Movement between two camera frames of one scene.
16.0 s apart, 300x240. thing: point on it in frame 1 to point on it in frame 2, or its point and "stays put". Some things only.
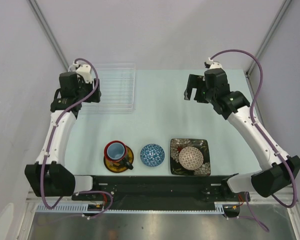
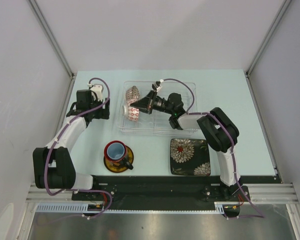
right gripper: x=197 y=82 to x=148 y=102
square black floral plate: x=177 y=145 stays put
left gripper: x=95 y=98 to x=103 y=113
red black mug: x=116 y=152 stays put
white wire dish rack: x=117 y=83 to x=133 y=122
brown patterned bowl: x=191 y=158 to x=132 y=93
